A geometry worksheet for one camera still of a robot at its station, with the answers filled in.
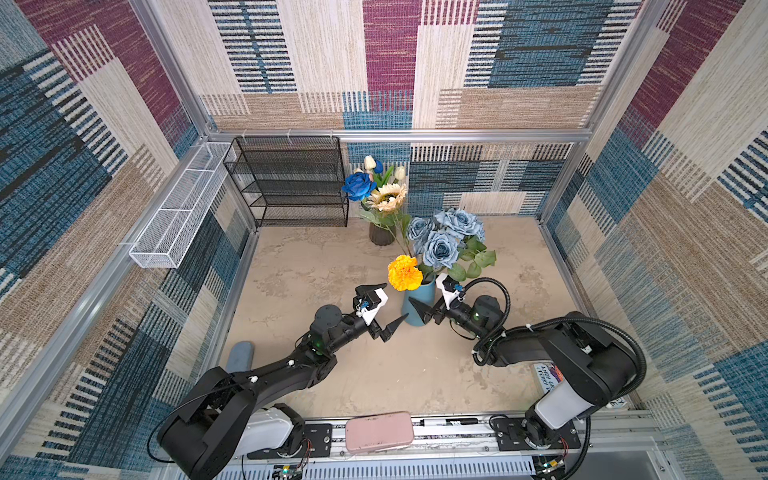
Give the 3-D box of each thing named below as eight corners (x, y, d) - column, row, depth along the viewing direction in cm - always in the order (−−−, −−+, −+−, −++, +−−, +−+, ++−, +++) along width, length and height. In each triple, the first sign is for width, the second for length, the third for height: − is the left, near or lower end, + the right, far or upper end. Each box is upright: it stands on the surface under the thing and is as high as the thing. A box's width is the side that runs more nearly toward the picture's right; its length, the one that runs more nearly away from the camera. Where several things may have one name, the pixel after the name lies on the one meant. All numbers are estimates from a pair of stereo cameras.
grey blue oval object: (232, 371, 88) (224, 365, 84) (239, 348, 93) (232, 341, 89) (251, 371, 88) (245, 365, 84) (258, 348, 93) (252, 341, 89)
